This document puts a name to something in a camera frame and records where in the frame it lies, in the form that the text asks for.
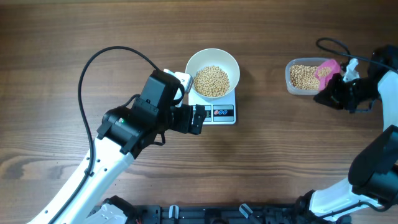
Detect pink measuring scoop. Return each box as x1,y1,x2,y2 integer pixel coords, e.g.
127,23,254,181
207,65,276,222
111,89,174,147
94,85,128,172
314,59,340,91

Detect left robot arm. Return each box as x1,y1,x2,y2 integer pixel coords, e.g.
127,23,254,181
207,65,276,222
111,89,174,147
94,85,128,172
31,70,206,223

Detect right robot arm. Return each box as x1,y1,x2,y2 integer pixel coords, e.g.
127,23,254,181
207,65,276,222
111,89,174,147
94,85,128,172
289,45,397,223

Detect white digital kitchen scale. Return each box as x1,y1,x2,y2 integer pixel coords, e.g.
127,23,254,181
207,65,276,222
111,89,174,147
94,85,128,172
188,90,237,125

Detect soybeans in scoop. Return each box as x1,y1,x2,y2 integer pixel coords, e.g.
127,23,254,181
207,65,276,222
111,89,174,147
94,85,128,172
318,67,332,78

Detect soybeans in bowl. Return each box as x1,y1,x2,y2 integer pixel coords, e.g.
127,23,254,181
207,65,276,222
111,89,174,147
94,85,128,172
193,65,230,97

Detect white bowl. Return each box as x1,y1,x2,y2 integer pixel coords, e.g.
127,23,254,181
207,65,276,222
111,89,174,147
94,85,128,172
185,49,240,98

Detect clear plastic container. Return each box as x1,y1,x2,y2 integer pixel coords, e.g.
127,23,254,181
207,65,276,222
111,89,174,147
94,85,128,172
285,57,328,95

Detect yellow soybeans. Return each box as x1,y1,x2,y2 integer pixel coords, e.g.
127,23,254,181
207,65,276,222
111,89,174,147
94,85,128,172
290,65,320,90

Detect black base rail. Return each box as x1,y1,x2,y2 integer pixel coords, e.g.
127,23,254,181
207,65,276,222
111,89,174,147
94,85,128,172
90,203,352,224

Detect left black cable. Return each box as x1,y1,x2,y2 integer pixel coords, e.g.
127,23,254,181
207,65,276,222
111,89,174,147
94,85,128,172
46,45,161,224

